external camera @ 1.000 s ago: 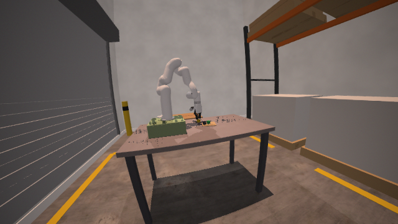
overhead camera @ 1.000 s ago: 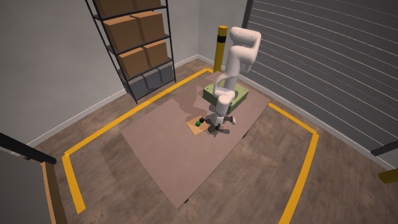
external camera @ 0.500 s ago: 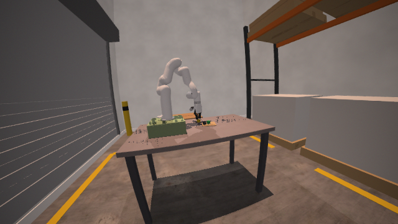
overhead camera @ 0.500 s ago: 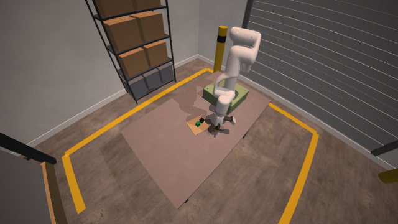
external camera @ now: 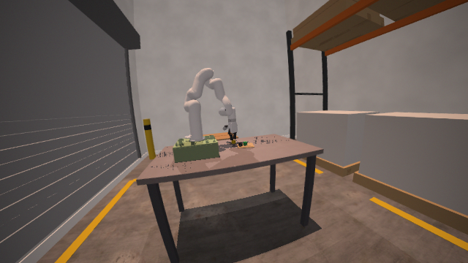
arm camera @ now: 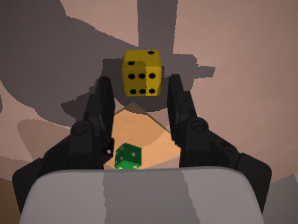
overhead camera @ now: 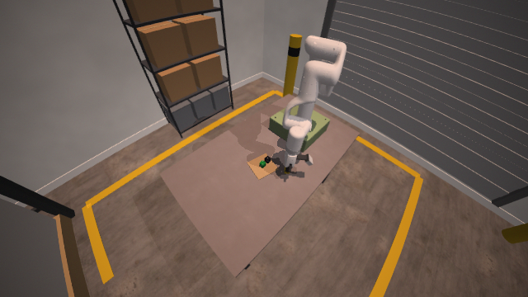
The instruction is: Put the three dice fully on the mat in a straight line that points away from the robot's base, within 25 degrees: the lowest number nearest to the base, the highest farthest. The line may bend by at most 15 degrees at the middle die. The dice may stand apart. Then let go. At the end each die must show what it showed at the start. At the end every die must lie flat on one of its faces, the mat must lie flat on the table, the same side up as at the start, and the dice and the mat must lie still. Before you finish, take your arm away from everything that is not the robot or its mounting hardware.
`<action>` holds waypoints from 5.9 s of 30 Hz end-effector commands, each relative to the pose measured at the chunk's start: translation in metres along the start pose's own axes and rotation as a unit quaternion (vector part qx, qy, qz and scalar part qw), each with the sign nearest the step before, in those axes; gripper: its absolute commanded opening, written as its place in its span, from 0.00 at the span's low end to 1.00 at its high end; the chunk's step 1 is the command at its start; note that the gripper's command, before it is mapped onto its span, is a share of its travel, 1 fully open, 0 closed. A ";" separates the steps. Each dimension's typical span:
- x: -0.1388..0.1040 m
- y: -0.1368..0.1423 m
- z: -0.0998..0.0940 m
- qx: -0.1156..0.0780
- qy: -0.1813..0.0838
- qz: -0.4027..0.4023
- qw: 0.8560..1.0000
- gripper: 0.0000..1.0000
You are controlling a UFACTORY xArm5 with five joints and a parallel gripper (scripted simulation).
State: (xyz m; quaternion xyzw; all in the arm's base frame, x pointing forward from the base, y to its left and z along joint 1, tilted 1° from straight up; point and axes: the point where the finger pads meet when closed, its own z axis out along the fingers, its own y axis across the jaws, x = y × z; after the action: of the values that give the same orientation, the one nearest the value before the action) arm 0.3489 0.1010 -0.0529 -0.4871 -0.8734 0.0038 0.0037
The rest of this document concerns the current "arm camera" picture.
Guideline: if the black die with white pips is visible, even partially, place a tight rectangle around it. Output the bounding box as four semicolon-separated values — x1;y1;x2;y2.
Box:
102;139;115;164

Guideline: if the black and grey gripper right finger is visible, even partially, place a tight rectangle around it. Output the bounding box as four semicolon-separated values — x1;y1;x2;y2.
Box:
167;74;272;213

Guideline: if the green die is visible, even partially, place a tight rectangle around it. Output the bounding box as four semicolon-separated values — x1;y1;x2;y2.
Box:
114;143;142;170

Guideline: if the yellow die with black pips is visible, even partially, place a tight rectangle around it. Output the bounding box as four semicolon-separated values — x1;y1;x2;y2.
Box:
122;50;162;97

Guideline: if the orange flat mat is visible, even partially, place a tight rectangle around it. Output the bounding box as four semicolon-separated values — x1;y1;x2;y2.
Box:
105;102;180;169

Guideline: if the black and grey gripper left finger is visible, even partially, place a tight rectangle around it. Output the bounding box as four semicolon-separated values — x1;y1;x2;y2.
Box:
12;76;115;214

